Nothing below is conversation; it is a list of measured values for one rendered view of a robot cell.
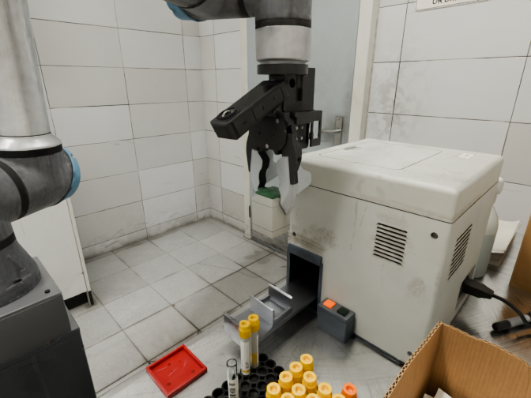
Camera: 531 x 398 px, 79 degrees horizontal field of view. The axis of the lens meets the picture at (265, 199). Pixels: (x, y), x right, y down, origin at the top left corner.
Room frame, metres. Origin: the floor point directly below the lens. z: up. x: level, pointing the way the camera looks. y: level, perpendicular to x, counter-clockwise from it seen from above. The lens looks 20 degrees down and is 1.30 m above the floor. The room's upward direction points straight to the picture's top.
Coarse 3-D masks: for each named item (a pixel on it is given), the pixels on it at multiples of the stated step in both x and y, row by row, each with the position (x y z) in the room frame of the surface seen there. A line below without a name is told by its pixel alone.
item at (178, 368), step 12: (180, 348) 0.41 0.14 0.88; (168, 360) 0.39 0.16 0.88; (180, 360) 0.39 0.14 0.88; (192, 360) 0.39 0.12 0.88; (156, 372) 0.37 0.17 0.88; (168, 372) 0.37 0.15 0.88; (180, 372) 0.37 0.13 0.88; (192, 372) 0.37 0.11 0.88; (204, 372) 0.37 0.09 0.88; (156, 384) 0.35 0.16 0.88; (168, 384) 0.35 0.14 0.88; (180, 384) 0.35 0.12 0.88; (168, 396) 0.33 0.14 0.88
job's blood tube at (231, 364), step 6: (228, 360) 0.30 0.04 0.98; (234, 360) 0.30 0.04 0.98; (228, 366) 0.29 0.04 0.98; (234, 366) 0.29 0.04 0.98; (228, 372) 0.29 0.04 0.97; (234, 372) 0.29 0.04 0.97; (228, 378) 0.29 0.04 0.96; (234, 378) 0.29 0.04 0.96; (228, 384) 0.29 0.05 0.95; (234, 384) 0.29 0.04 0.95; (228, 390) 0.29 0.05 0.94; (234, 390) 0.29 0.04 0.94; (228, 396) 0.29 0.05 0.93; (234, 396) 0.29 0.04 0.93
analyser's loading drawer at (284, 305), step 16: (272, 288) 0.49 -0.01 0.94; (288, 288) 0.53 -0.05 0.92; (304, 288) 0.53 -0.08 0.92; (256, 304) 0.46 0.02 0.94; (272, 304) 0.48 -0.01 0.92; (288, 304) 0.47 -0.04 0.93; (304, 304) 0.48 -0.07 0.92; (224, 320) 0.43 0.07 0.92; (240, 320) 0.44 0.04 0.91; (272, 320) 0.43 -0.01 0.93
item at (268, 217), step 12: (252, 204) 0.47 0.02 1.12; (264, 204) 0.45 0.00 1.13; (276, 204) 0.44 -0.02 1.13; (252, 216) 0.47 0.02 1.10; (264, 216) 0.45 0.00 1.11; (276, 216) 0.44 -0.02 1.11; (288, 216) 0.46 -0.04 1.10; (264, 228) 0.45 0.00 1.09; (276, 228) 0.44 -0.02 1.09; (288, 228) 0.46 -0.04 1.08
